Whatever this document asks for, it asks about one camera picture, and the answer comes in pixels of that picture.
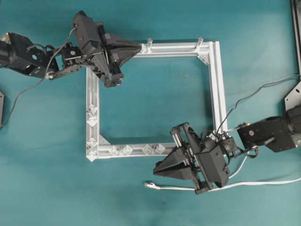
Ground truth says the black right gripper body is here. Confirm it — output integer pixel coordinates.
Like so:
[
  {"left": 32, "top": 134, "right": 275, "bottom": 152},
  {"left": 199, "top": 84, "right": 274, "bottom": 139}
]
[{"left": 170, "top": 123, "right": 225, "bottom": 194}]

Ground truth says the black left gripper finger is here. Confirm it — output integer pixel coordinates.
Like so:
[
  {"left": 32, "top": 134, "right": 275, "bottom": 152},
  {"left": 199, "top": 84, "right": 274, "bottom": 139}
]
[
  {"left": 110, "top": 48, "right": 141, "bottom": 67},
  {"left": 107, "top": 33, "right": 142, "bottom": 53}
]

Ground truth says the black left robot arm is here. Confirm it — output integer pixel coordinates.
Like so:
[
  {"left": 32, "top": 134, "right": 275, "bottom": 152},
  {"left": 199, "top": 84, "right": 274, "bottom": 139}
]
[{"left": 0, "top": 22, "right": 142, "bottom": 88}]

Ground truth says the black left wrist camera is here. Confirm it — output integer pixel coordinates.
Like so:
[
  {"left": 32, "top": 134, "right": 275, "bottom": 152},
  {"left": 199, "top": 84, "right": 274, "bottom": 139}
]
[{"left": 72, "top": 10, "right": 101, "bottom": 55}]

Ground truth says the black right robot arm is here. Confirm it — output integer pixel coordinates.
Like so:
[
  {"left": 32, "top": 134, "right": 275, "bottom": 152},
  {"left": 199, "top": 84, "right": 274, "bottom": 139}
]
[{"left": 153, "top": 106, "right": 301, "bottom": 194}]

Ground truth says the white ethernet cable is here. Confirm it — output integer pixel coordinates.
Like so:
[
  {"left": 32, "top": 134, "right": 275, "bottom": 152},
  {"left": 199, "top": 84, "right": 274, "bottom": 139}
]
[{"left": 143, "top": 154, "right": 301, "bottom": 192}]

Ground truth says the black right camera cable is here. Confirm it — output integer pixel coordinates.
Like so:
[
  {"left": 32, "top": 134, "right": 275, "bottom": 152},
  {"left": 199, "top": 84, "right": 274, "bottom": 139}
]
[{"left": 215, "top": 75, "right": 301, "bottom": 135}]

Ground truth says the dark rail top right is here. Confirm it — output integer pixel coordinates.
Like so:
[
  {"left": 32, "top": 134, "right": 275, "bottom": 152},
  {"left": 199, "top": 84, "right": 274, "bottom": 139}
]
[{"left": 290, "top": 0, "right": 301, "bottom": 74}]

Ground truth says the steel pin top right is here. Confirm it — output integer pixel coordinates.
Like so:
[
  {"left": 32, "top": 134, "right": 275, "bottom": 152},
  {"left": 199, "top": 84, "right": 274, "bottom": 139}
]
[{"left": 196, "top": 37, "right": 203, "bottom": 51}]

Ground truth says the black plate left edge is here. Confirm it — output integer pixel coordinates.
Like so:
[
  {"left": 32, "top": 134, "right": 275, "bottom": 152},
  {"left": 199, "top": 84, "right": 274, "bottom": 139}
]
[{"left": 0, "top": 91, "right": 5, "bottom": 124}]

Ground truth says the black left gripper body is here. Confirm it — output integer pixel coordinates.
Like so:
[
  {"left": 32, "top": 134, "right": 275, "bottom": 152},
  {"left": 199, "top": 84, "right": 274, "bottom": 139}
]
[{"left": 86, "top": 25, "right": 123, "bottom": 88}]

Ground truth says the black camera cable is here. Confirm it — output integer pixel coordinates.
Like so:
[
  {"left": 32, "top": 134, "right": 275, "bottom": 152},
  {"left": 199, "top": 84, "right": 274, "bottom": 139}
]
[
  {"left": 215, "top": 75, "right": 301, "bottom": 135},
  {"left": 0, "top": 26, "right": 79, "bottom": 129}
]

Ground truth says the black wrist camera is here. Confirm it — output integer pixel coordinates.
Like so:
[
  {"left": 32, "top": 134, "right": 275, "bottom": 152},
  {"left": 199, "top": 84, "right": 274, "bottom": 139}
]
[
  {"left": 195, "top": 138, "right": 229, "bottom": 188},
  {"left": 72, "top": 10, "right": 101, "bottom": 55}
]

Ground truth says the aluminium extrusion frame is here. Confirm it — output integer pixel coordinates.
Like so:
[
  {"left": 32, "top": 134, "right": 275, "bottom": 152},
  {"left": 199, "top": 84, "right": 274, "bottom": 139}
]
[{"left": 86, "top": 41, "right": 228, "bottom": 161}]

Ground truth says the black left camera cable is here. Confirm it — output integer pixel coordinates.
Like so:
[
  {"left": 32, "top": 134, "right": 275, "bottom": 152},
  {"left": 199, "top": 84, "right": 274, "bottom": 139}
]
[{"left": 0, "top": 26, "right": 79, "bottom": 129}]

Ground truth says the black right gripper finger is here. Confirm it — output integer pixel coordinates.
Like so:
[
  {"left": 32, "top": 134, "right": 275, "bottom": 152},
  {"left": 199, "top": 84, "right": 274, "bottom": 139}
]
[
  {"left": 153, "top": 164, "right": 195, "bottom": 180},
  {"left": 154, "top": 146, "right": 187, "bottom": 171}
]

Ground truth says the grey metal bracket right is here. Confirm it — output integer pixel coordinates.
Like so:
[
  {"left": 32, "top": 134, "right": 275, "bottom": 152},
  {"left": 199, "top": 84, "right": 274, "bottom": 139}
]
[{"left": 284, "top": 82, "right": 301, "bottom": 111}]

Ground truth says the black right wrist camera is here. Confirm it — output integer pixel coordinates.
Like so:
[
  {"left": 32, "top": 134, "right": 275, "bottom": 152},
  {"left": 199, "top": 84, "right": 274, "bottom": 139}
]
[{"left": 195, "top": 138, "right": 229, "bottom": 188}]

